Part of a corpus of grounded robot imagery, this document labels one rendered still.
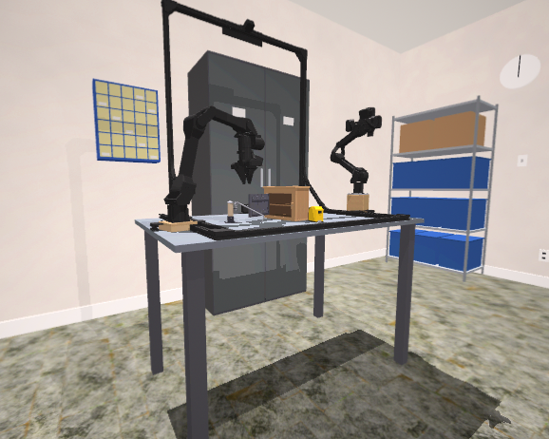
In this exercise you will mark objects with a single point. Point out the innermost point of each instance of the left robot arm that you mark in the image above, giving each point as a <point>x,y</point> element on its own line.
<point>358,177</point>

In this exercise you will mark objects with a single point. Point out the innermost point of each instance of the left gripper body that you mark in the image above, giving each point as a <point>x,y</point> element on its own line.
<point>363,125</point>

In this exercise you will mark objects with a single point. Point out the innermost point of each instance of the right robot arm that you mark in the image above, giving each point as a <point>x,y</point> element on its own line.
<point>183,188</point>

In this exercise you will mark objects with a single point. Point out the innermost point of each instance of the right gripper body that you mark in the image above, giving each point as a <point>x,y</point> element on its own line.
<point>245,154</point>

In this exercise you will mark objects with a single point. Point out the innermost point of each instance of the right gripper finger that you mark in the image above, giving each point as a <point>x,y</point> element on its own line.
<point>241,174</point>
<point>249,171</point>

